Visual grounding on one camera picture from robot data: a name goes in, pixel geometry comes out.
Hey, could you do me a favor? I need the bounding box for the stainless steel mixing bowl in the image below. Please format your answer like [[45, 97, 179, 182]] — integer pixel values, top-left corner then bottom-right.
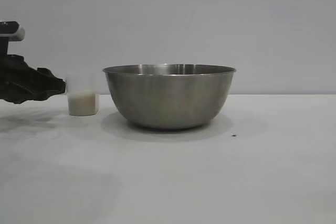
[[102, 63, 236, 130]]

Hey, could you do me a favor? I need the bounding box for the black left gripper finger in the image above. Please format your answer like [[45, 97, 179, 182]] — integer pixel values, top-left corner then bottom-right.
[[0, 69, 66, 105], [0, 55, 66, 84]]

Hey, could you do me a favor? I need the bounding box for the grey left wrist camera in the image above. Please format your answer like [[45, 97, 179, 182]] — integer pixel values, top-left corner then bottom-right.
[[0, 20, 26, 43]]

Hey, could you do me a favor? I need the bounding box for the clear plastic measuring cup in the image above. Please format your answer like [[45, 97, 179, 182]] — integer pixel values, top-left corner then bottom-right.
[[64, 72, 100, 116]]

